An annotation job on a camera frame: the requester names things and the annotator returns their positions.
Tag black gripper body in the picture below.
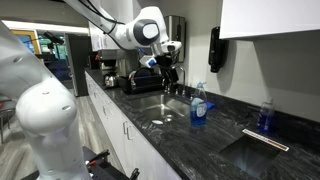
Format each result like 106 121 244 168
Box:
156 51 178 71

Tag blue dish soap bottle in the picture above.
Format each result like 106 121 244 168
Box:
189 81 208 127

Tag stainless steel sink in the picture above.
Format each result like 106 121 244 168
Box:
128 94 193 126

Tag clear bottle with blue liquid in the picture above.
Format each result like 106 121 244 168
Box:
257 97 276 134

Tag dark plates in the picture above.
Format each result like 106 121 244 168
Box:
134 67 154 79

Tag black dish rack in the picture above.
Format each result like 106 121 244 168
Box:
118 67 165 95

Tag black coffee machine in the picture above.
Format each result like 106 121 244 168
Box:
97 49 140 78

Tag steel coffee pot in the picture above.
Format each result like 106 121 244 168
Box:
104 73 120 89

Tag white paper notice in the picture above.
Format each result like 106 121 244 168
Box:
88 22 114 53

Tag white cabinet door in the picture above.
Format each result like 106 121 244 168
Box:
128 124 183 180
99 99 134 174

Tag black refrigerator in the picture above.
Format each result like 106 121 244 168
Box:
64 33 92 98

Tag black orange clamp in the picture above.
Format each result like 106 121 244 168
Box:
84 149 111 168
129 167 141 180

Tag black robot cart top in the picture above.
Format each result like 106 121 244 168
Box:
19 145 141 180

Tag orange framed picture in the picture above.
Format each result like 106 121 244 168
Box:
10 29 42 55

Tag dark chair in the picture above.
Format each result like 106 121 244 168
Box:
0 98 17 145

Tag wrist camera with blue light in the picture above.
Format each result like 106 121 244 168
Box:
139 54 158 69

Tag black wall soap dispenser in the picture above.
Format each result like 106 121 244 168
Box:
207 26 230 74

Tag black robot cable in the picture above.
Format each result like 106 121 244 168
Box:
75 0 126 35

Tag white wall cabinet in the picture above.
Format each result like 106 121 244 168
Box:
218 0 320 41

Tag black camera on stand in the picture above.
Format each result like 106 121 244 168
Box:
42 30 65 46

